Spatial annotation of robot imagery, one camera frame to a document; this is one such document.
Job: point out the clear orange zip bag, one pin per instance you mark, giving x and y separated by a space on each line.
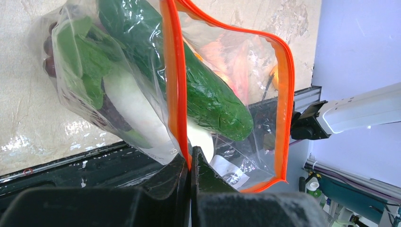
250 165

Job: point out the red grape bunch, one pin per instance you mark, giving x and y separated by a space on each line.
50 56

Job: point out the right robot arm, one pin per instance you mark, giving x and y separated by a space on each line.
325 118

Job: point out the white radish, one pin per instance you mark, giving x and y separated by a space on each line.
143 111

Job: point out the green cucumber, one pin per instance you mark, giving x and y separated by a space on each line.
211 103

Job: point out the pink peach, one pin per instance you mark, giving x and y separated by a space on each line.
230 57

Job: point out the yellow tape measure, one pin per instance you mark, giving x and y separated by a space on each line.
274 76

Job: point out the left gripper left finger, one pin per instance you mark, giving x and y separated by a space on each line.
160 201

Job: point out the small green white bottle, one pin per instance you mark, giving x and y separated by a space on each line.
312 187

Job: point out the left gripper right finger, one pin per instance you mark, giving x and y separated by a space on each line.
214 203

